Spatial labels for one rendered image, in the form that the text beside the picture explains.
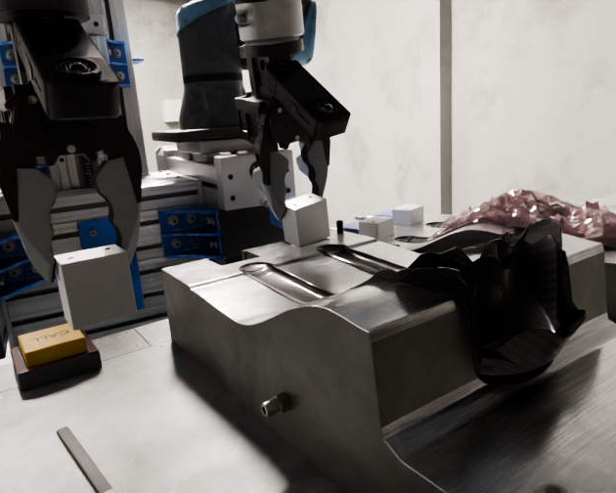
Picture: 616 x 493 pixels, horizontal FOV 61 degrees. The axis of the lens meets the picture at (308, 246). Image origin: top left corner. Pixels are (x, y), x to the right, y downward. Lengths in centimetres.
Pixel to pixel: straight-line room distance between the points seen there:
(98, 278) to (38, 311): 57
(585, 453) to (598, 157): 271
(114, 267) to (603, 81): 276
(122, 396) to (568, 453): 39
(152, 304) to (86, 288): 59
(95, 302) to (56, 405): 16
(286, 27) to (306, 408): 41
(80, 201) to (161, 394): 50
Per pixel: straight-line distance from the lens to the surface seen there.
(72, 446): 50
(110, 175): 45
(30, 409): 58
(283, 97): 60
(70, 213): 97
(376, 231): 81
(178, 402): 52
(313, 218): 67
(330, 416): 37
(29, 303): 100
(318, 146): 67
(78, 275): 43
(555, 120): 315
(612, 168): 298
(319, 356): 36
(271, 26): 61
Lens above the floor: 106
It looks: 15 degrees down
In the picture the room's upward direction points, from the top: 4 degrees counter-clockwise
